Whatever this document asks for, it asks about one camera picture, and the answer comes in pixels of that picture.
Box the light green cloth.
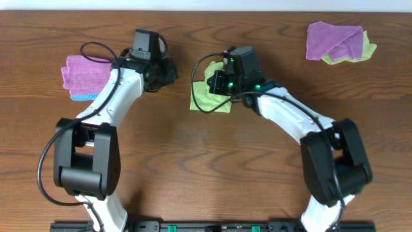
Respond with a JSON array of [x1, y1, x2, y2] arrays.
[[193, 61, 230, 111]]

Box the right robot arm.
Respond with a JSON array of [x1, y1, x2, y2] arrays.
[[207, 70, 373, 231]]

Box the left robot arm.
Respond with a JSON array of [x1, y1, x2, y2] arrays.
[[53, 57, 178, 231]]

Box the folded pink cloth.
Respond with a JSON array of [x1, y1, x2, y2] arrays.
[[61, 55, 111, 96]]

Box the folded blue cloth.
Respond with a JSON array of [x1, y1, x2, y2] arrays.
[[70, 93, 98, 101]]

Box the crumpled green cloth under purple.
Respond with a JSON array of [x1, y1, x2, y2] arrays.
[[322, 31, 377, 65]]

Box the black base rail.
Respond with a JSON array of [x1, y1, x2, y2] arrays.
[[50, 220, 377, 232]]

